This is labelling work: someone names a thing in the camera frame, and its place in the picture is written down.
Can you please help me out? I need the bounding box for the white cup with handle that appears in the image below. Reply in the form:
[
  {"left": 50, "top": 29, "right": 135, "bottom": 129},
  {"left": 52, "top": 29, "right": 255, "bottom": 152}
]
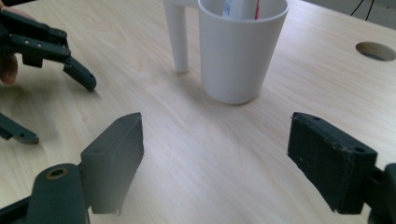
[{"left": 162, "top": 0, "right": 290, "bottom": 105}]

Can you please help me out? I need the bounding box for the white and blue toothpaste tube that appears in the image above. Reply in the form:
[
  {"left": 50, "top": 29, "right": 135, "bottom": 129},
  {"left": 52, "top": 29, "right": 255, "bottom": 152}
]
[{"left": 220, "top": 0, "right": 262, "bottom": 21}]

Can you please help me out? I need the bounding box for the long black wall cable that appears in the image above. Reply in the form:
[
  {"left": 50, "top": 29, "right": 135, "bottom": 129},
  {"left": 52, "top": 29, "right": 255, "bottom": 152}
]
[{"left": 349, "top": 0, "right": 375, "bottom": 21}]

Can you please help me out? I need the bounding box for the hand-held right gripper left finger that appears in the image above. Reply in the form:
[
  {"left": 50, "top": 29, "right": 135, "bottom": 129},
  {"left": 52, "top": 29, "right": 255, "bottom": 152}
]
[{"left": 79, "top": 111, "right": 146, "bottom": 217}]

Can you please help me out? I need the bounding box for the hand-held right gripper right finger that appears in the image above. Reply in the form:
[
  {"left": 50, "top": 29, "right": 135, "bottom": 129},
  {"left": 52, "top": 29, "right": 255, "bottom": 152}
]
[{"left": 286, "top": 111, "right": 378, "bottom": 216}]

